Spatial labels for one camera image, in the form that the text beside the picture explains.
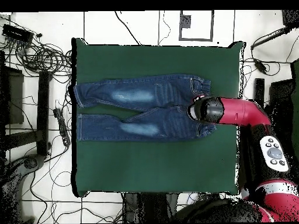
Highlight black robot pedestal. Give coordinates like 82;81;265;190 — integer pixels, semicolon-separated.
122;192;179;223

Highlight grey square plate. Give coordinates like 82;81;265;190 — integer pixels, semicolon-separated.
180;14;192;29

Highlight black corner box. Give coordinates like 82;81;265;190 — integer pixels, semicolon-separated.
281;9;299;27

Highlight blue denim jeans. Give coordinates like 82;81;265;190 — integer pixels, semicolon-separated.
73;73;217;142

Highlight black power strip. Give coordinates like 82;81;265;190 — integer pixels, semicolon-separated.
53;107;71;147

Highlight dark green table cloth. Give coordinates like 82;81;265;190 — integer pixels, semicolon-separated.
71;37;246;197

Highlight tangled black cable coil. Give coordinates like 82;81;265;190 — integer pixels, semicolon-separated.
13;38;73;78

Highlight grey stand base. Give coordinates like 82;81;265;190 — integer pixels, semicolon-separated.
23;154;46;170

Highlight black rod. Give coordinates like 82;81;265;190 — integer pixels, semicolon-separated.
250;26;294;50

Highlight dark flat panel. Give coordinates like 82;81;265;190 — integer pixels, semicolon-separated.
266;78;295;131
0;66;25;125

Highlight grey rectangular frame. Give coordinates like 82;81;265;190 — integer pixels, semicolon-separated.
179;10;214;42

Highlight black power adapter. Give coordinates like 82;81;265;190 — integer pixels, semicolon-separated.
253;58;268;74

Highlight black electronics box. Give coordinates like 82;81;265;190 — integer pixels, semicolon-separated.
1;23;34;45

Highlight long black cable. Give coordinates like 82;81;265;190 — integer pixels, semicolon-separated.
113;10;142;46

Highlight black stand bar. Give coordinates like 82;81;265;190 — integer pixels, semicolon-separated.
36;70;50;156
253;78;266;104

